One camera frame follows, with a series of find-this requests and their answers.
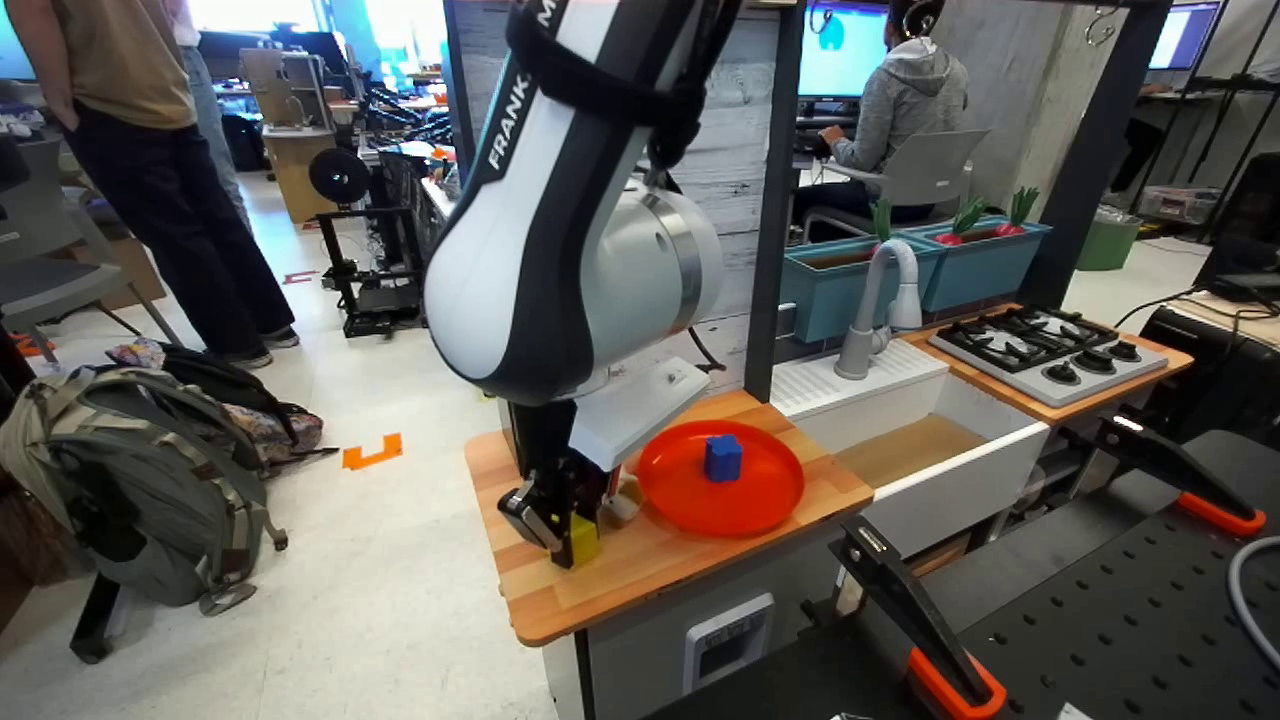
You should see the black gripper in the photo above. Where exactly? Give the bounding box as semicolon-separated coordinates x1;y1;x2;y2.
496;401;613;553

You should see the yellow block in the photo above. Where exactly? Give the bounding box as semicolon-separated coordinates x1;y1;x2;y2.
570;511;602;566

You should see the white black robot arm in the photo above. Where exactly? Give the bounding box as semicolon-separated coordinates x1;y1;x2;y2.
425;0;744;554

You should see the blue block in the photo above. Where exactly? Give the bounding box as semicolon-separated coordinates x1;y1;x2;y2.
703;434;744;483

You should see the small toy dog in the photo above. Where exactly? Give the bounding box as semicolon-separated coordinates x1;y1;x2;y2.
602;483;639;523

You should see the wooden toy counter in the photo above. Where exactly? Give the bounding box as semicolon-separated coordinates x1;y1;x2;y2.
464;393;871;648

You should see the red plate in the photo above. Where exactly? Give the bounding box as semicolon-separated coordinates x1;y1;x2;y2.
635;420;806;540

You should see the black orange clamp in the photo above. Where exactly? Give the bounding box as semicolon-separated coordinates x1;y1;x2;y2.
1071;417;1270;540
833;514;1009;720

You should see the left blue planter box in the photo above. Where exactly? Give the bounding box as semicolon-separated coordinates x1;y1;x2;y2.
782;239;871;343

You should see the blue planter box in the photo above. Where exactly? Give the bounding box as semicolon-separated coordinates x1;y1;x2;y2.
915;224;1048;315
782;239;871;343

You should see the grey toy faucet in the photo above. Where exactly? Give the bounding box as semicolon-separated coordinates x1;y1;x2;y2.
838;239;926;381

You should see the white toy sink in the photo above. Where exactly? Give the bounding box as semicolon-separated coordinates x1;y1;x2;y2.
771;338;1048;554

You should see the grey backpack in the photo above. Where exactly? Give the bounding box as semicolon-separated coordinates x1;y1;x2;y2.
6;343;325;617

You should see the right blue planter box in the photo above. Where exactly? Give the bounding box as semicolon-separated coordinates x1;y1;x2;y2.
915;224;1048;315

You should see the toy stove top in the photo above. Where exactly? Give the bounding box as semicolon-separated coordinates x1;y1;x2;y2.
928;309;1165;407

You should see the seated person grey hoodie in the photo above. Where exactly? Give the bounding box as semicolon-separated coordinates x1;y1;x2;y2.
819;0;970;170

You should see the black orange clamp right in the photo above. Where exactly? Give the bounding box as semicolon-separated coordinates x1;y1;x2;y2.
1071;417;1270;540

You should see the standing person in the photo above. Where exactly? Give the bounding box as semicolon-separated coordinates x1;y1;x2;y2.
6;0;296;366

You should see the black perforated table plate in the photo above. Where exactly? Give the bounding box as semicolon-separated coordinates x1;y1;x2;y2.
928;511;1280;720

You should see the orange floor bracket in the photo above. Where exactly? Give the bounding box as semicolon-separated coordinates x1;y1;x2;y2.
341;430;405;470

